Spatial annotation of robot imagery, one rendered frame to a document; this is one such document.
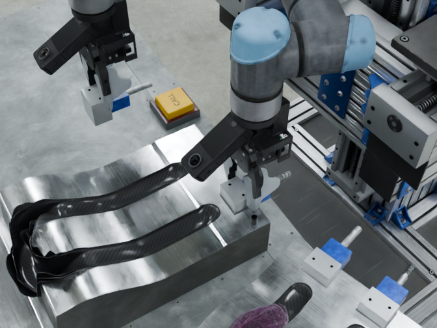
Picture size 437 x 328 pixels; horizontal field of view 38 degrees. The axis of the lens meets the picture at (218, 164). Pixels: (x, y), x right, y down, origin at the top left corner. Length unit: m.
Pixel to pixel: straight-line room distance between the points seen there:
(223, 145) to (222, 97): 1.59
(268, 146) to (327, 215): 0.98
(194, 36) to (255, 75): 1.96
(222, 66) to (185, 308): 1.69
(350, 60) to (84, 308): 0.52
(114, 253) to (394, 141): 0.52
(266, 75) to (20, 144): 0.65
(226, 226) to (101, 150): 0.36
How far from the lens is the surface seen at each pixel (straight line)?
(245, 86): 0.86
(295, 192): 1.96
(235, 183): 1.08
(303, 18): 0.90
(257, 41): 0.81
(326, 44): 0.85
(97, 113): 1.18
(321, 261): 1.05
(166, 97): 1.33
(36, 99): 1.43
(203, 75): 2.61
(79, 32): 1.06
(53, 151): 1.32
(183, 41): 2.77
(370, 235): 1.91
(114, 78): 1.13
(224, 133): 0.94
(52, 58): 1.07
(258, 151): 0.96
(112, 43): 1.08
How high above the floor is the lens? 1.77
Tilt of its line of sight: 51 degrees down
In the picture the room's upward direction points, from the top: straight up
